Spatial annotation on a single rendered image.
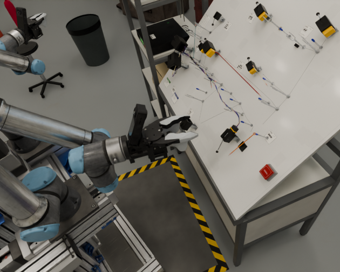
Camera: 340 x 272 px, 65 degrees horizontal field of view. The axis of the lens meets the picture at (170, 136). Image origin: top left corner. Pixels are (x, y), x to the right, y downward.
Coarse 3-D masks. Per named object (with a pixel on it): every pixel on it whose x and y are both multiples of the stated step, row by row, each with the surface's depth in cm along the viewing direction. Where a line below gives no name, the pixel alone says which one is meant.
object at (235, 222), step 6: (162, 96) 198; (168, 108) 193; (174, 114) 181; (192, 144) 162; (192, 150) 164; (198, 156) 156; (204, 168) 150; (210, 180) 145; (216, 186) 141; (216, 192) 142; (222, 198) 136; (222, 204) 138; (228, 210) 131; (228, 216) 136; (234, 222) 129; (240, 222) 132
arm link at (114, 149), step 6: (114, 138) 74; (120, 138) 75; (108, 144) 73; (114, 144) 73; (120, 144) 73; (108, 150) 72; (114, 150) 72; (120, 150) 72; (108, 156) 72; (114, 156) 73; (120, 156) 73; (114, 162) 74
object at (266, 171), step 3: (267, 165) 116; (264, 168) 117; (267, 168) 116; (270, 168) 115; (261, 171) 118; (264, 171) 117; (267, 171) 116; (270, 171) 115; (261, 174) 118; (264, 174) 116; (267, 174) 116; (270, 174) 114; (264, 177) 116; (267, 177) 115
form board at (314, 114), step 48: (240, 0) 154; (288, 0) 128; (336, 0) 110; (240, 48) 146; (288, 48) 123; (336, 48) 106; (240, 96) 140; (336, 96) 103; (288, 144) 114; (240, 192) 128
